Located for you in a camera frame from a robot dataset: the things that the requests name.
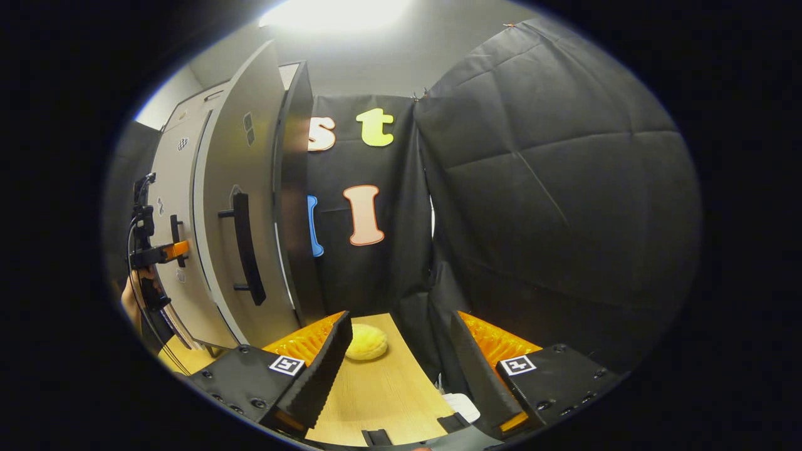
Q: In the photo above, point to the large ceiling light panel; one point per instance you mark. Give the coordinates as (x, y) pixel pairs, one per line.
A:
(335, 12)

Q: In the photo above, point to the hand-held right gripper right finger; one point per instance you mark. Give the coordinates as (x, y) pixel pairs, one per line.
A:
(479, 376)

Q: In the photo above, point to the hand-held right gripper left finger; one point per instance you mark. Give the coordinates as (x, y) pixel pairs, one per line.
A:
(322, 382)

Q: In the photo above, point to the grey shoe cabinet door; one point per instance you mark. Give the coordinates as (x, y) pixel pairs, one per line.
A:
(216, 169)
(188, 188)

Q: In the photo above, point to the black backdrop cloth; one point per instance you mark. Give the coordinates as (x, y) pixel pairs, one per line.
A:
(551, 219)

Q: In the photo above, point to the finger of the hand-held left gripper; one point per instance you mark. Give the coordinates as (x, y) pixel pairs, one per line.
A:
(177, 250)

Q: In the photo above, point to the grey double-door shoe cabinet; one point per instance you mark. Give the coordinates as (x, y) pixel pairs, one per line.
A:
(294, 188)

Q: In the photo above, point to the yellow round sponge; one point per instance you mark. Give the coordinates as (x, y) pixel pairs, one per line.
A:
(366, 342)

